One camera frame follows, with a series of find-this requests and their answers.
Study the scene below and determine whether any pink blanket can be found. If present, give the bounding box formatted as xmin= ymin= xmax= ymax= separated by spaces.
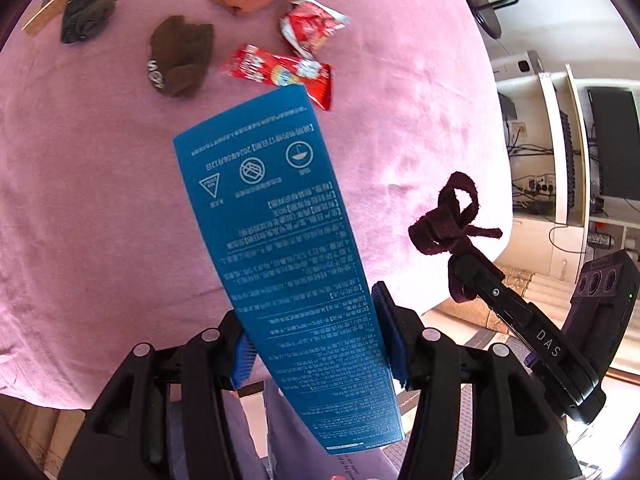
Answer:
xmin=0 ymin=0 xmax=516 ymax=411

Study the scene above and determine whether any crumpled red snack wrapper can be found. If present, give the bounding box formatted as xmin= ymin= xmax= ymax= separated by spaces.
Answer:
xmin=279 ymin=0 xmax=350 ymax=58

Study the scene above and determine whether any dark brown sock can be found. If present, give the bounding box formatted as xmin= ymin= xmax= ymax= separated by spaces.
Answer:
xmin=146 ymin=15 xmax=216 ymax=101

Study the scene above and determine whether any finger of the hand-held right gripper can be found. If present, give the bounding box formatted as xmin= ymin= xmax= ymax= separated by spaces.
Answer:
xmin=447 ymin=245 xmax=532 ymax=337

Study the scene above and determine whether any white desk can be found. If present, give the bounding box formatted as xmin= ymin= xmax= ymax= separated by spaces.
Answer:
xmin=490 ymin=50 xmax=640 ymax=271

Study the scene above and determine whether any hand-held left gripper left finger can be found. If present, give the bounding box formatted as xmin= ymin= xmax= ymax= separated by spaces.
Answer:
xmin=57 ymin=310 xmax=261 ymax=480

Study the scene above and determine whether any cardboard box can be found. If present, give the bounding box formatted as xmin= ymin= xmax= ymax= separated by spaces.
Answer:
xmin=0 ymin=392 xmax=88 ymax=480

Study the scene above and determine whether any flat red snack wrapper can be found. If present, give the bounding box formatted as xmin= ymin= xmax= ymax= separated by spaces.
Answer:
xmin=221 ymin=44 xmax=333 ymax=112

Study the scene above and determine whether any black monitor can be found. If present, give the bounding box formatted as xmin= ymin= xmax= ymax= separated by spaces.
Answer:
xmin=586 ymin=86 xmax=640 ymax=201

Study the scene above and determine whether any dark grey sock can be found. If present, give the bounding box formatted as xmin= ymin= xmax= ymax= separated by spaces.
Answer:
xmin=60 ymin=0 xmax=118 ymax=45

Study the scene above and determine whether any blue printed carton box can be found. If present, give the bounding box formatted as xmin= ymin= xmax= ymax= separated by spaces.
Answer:
xmin=172 ymin=84 xmax=406 ymax=457

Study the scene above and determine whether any white power strip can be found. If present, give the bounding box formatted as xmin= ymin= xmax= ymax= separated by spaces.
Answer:
xmin=525 ymin=174 xmax=557 ymax=197

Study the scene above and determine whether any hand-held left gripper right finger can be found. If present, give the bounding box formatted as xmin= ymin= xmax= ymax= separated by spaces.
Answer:
xmin=370 ymin=280 xmax=586 ymax=480

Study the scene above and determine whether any dark maroon cloth strip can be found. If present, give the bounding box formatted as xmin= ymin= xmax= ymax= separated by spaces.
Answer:
xmin=407 ymin=171 xmax=503 ymax=305

